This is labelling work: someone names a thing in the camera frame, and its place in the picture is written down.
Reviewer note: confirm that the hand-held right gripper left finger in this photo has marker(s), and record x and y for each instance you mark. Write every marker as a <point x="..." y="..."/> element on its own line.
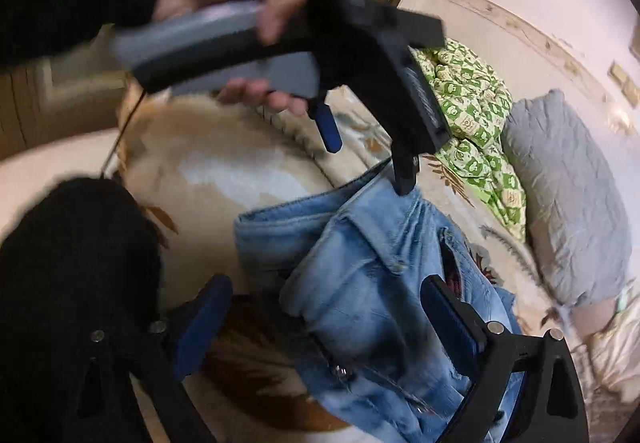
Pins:
<point x="197" y="333"/>

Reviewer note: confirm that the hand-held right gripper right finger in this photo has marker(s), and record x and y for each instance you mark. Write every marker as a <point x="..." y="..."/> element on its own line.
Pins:
<point x="450" y="318"/>

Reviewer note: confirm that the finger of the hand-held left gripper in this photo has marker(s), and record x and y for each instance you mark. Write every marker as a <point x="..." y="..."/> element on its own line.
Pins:
<point x="330" y="130"/>
<point x="404" y="178"/>

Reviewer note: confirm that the blue denim pants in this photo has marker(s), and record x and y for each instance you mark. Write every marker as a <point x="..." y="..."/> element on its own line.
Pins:
<point x="360" y="283"/>

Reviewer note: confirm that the green patterned blanket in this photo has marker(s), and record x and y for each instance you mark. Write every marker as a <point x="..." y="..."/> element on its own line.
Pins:
<point x="470" y="98"/>

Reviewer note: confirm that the leaf print blanket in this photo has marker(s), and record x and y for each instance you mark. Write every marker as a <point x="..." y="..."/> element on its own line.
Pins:
<point x="210" y="158"/>

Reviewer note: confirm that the brown bolster cushion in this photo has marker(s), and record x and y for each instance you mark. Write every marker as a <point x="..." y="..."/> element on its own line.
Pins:
<point x="595" y="318"/>

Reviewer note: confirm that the grey quilted pillow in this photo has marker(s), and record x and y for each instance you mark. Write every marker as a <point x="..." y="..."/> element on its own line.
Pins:
<point x="565" y="198"/>

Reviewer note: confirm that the cream floral cloth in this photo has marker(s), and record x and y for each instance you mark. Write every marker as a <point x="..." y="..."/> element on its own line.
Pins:
<point x="620" y="353"/>

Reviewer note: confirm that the beige wall switch plate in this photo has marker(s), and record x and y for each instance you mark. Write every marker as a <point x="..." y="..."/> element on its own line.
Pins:
<point x="618" y="73"/>
<point x="632" y="90"/>

